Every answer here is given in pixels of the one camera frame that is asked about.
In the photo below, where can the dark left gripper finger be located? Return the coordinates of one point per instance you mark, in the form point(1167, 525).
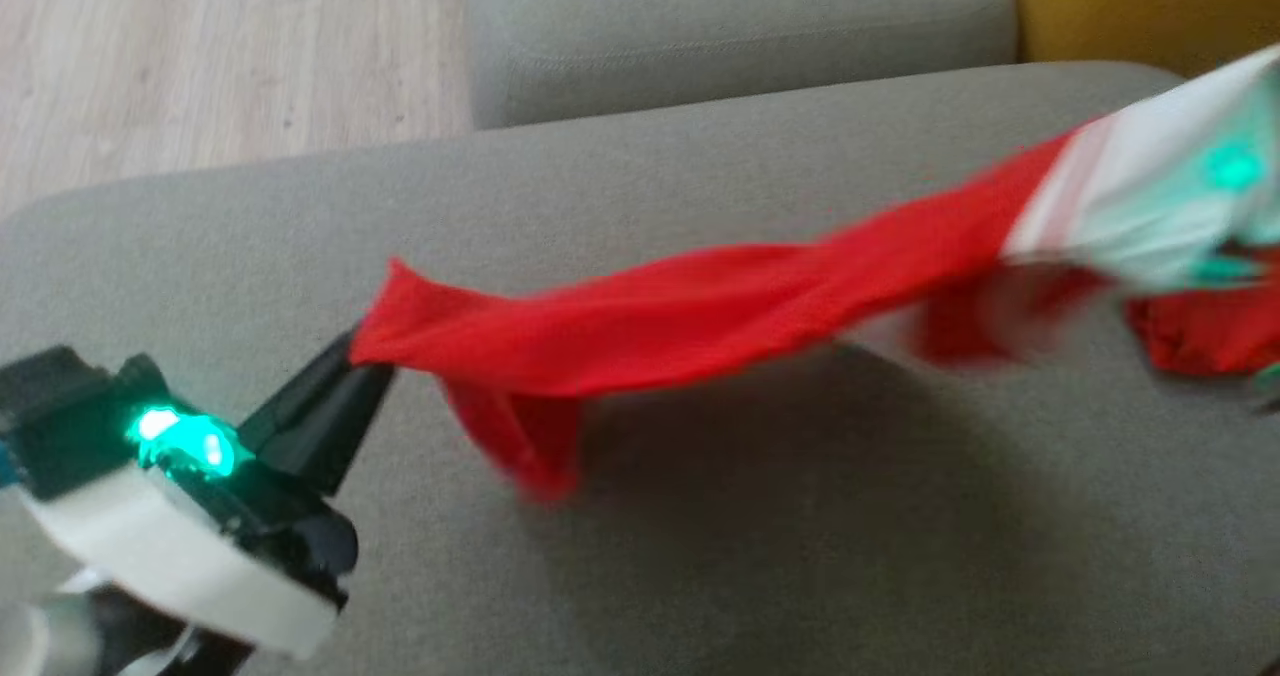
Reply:
point(300, 391)
point(340, 426)

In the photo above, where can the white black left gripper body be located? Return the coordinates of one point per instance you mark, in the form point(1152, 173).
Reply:
point(180, 556)

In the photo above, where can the red white sports jersey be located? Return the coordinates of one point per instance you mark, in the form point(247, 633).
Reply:
point(700, 306)

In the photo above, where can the red white-trimmed shorts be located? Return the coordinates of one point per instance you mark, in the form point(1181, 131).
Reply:
point(1210, 331)

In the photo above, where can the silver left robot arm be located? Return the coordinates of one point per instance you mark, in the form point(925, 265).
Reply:
point(130, 641)

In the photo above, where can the large grey sofa seat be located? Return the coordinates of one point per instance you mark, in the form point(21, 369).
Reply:
point(750, 536)

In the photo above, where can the grey sofa cushion block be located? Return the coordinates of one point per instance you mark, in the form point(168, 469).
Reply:
point(740, 26)

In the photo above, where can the yellow cushion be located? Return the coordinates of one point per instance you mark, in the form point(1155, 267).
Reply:
point(1150, 1)

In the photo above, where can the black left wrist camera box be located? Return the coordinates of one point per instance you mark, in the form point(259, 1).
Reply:
point(70, 416)

